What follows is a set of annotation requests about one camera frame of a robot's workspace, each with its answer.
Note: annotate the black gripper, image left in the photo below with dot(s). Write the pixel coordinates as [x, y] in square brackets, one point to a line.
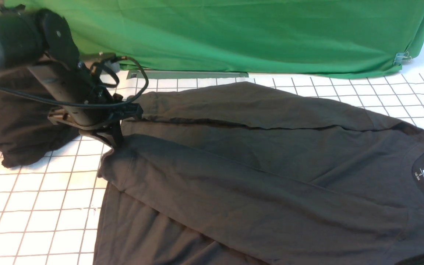
[88, 106]

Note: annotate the gray long-sleeve top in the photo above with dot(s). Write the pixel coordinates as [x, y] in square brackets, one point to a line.
[244, 174]

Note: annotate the gray metal strip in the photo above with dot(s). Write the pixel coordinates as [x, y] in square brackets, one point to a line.
[160, 74]

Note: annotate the black clothes pile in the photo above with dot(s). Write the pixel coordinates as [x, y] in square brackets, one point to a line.
[26, 134]

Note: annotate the white grid table mat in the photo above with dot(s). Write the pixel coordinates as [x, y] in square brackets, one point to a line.
[49, 210]

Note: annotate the green backdrop cloth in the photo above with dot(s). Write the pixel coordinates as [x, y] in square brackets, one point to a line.
[346, 39]

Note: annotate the silver binder clip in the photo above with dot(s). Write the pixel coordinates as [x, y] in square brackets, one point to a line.
[401, 58]

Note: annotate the wrist camera, image left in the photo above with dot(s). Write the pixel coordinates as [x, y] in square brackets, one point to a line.
[90, 59]

